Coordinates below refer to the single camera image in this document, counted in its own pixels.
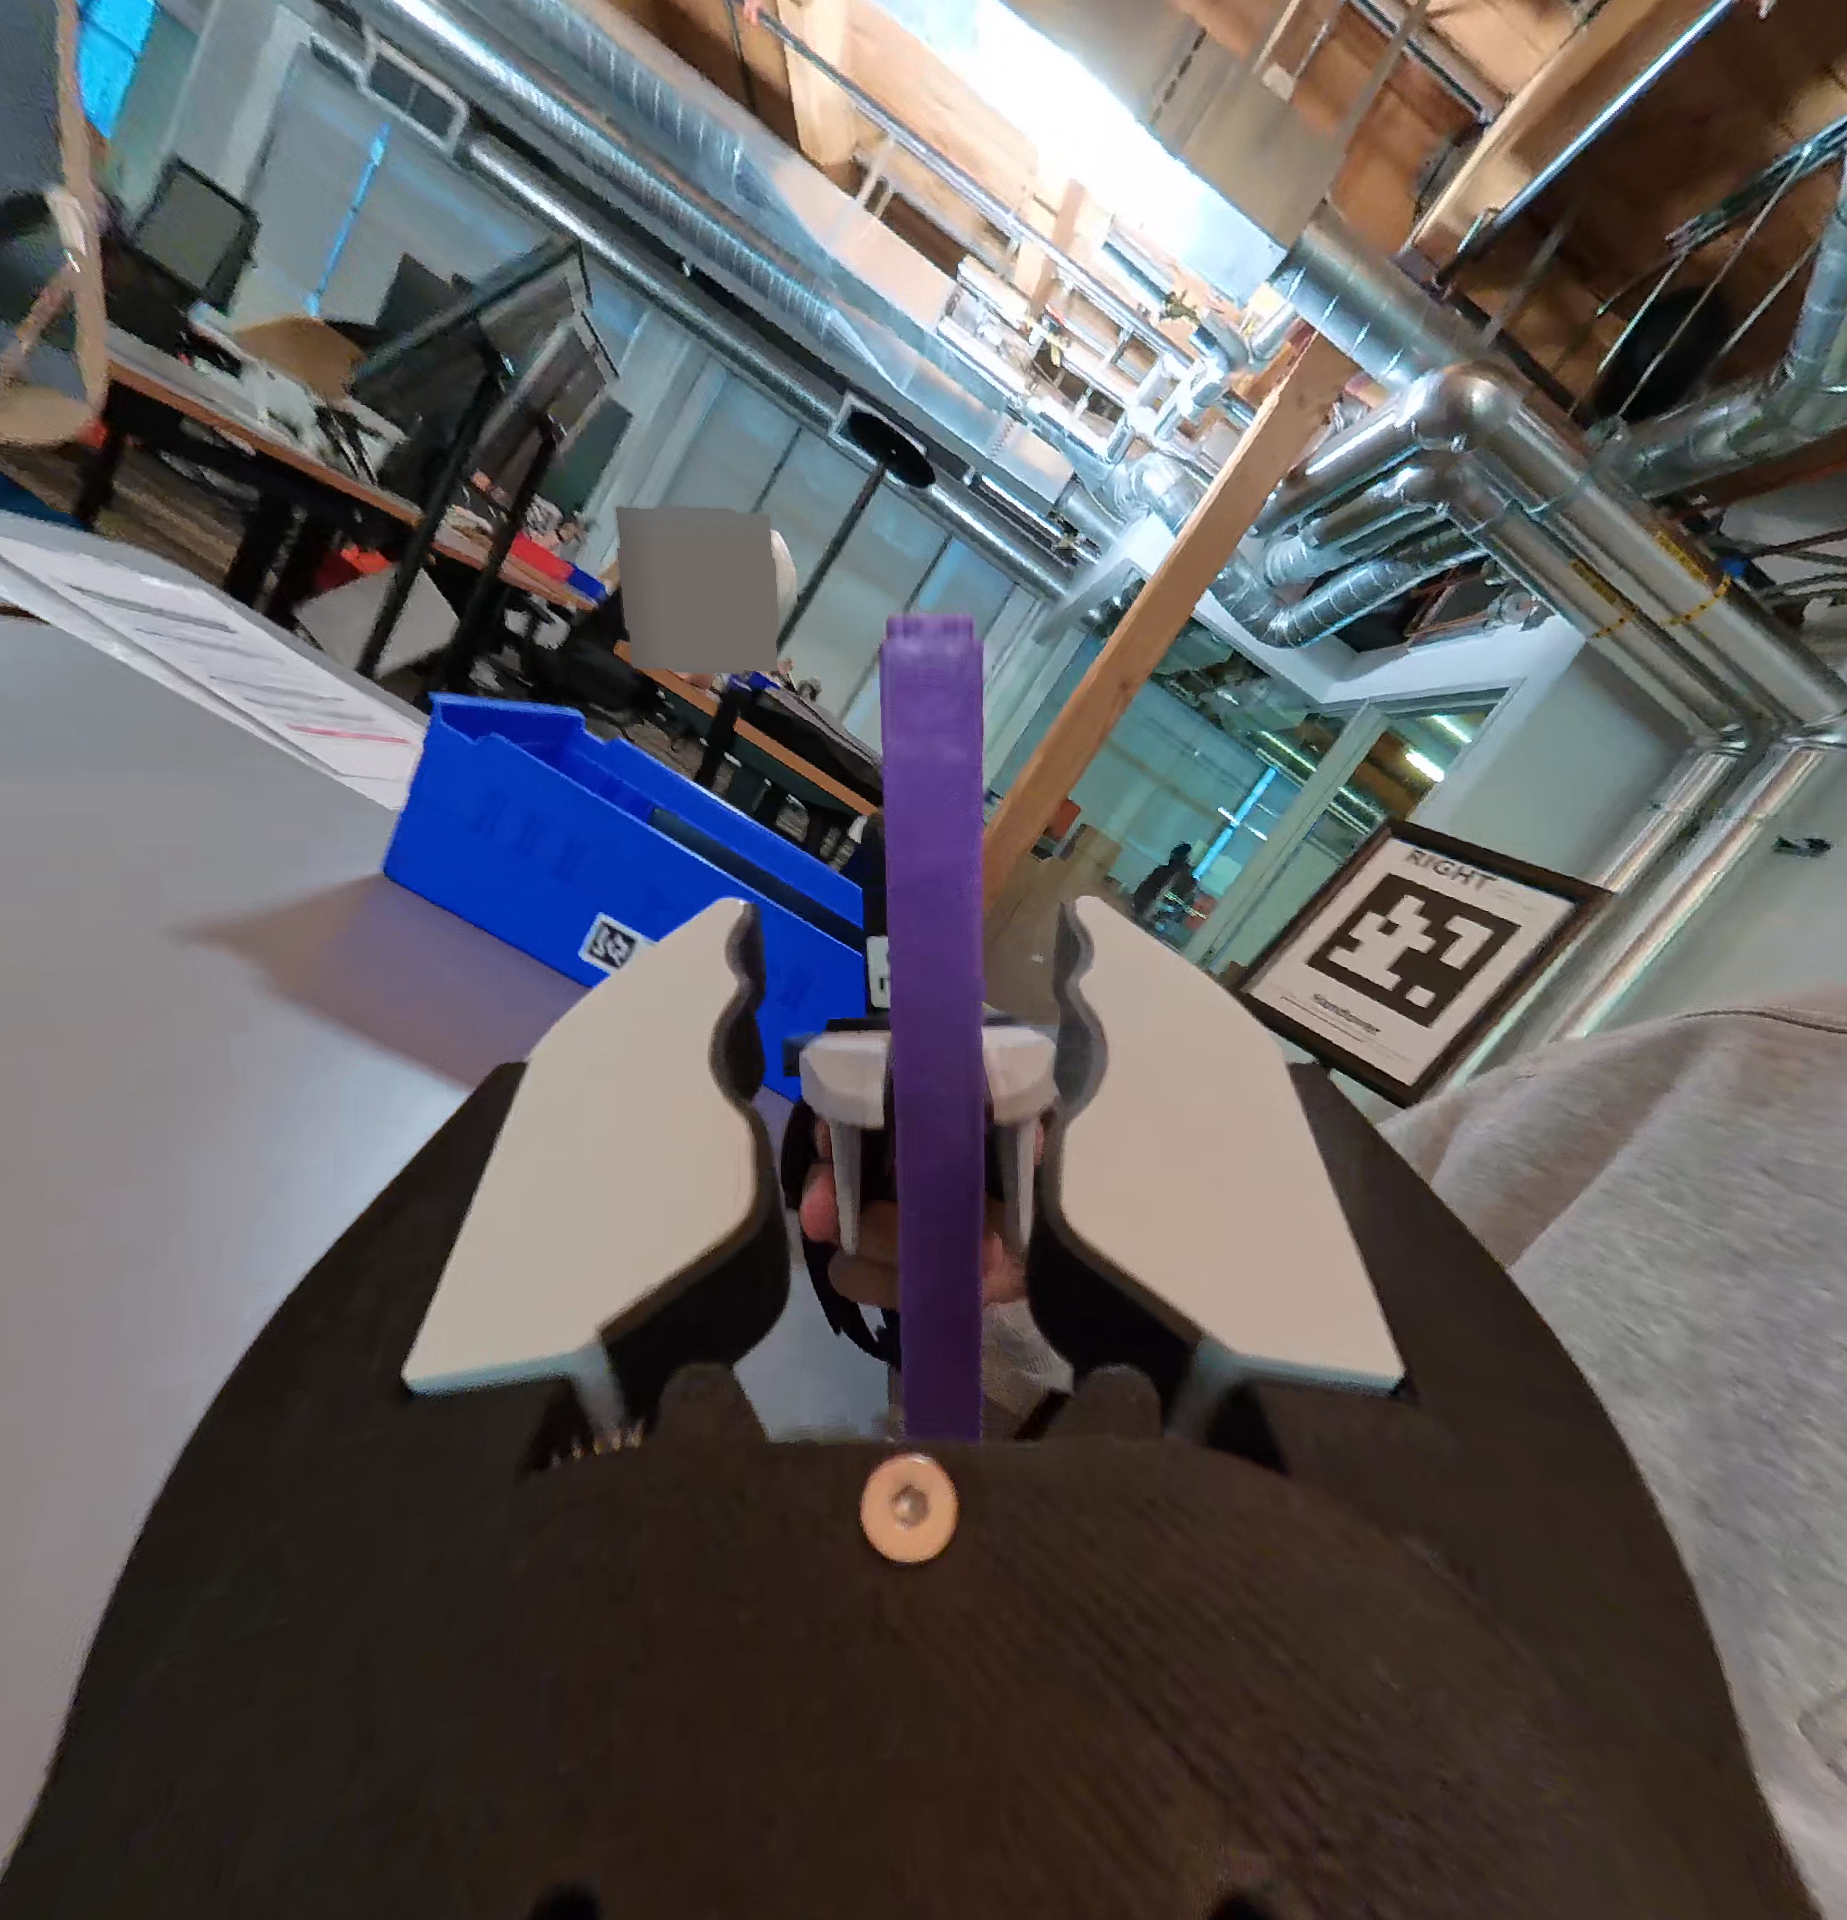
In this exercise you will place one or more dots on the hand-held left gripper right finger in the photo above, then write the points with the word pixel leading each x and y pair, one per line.
pixel 1222 1197

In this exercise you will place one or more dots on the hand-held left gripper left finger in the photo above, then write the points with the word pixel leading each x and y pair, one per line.
pixel 608 1185

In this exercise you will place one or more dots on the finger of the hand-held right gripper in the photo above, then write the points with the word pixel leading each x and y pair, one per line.
pixel 849 1079
pixel 1026 1071

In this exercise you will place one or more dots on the long purple block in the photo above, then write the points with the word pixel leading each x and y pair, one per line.
pixel 934 976

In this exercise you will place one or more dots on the blue plastic bin with tag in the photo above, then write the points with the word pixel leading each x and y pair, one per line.
pixel 531 840

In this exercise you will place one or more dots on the person's right forearm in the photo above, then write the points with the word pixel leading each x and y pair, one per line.
pixel 1644 1092

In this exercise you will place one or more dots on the grey desk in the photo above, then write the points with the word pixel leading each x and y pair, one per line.
pixel 191 1049

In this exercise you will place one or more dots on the stack of cardboard boxes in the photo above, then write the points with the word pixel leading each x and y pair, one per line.
pixel 1072 884

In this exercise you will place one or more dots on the wooden top table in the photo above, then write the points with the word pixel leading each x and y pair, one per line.
pixel 758 735
pixel 265 450

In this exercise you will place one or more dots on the person's striped pale trousers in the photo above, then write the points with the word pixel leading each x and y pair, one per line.
pixel 1034 1358

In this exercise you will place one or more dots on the framed marker sign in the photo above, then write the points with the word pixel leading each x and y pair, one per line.
pixel 1433 960

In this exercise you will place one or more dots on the white hard hat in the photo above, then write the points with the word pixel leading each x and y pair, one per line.
pixel 785 576

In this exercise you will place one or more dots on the black pole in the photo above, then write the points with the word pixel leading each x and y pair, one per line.
pixel 885 434

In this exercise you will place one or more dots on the paper sheets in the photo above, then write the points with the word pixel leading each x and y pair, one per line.
pixel 219 661

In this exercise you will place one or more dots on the black computer monitor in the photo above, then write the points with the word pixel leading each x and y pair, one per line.
pixel 191 232
pixel 472 345

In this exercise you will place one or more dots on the metal ventilation ducts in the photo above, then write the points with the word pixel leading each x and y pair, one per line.
pixel 1537 450

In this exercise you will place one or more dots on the wooden post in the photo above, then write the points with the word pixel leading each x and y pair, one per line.
pixel 1164 601

